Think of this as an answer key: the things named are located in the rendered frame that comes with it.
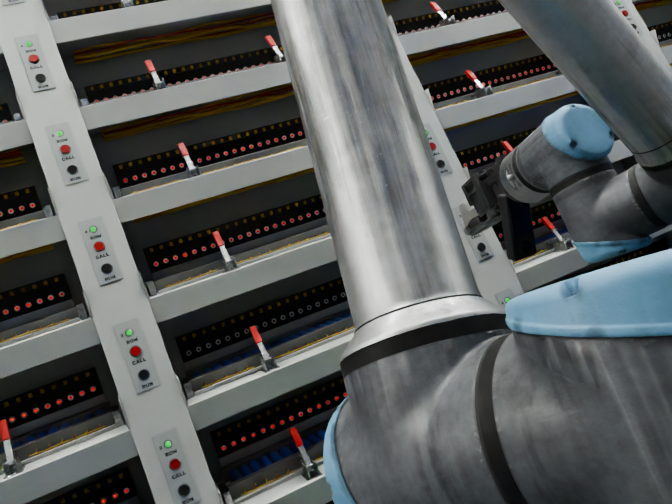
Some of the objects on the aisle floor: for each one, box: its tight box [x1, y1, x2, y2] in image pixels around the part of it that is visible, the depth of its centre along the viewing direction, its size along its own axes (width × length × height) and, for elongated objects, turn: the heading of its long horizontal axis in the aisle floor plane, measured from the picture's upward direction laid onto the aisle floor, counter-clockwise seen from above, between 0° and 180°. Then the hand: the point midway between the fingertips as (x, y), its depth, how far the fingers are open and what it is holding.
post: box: [0, 0, 221, 504], centre depth 119 cm, size 20×9×173 cm, turn 136°
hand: (472, 233), depth 117 cm, fingers closed
